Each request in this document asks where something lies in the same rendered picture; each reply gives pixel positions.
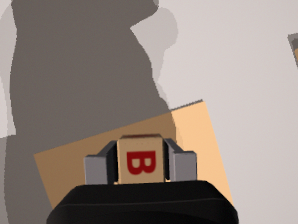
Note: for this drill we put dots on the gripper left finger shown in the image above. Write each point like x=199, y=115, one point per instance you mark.
x=102, y=168

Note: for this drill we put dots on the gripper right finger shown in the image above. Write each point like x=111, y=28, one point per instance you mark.
x=180, y=165

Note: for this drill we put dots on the tan square mat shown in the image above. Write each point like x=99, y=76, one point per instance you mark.
x=62, y=168

